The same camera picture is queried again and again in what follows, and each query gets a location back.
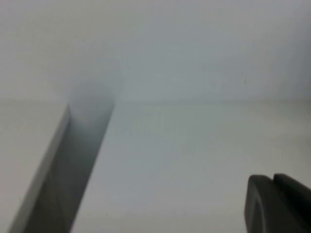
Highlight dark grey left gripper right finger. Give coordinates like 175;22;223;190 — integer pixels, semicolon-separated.
274;173;311;233

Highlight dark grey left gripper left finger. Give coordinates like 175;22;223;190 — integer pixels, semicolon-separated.
244;174;297;233

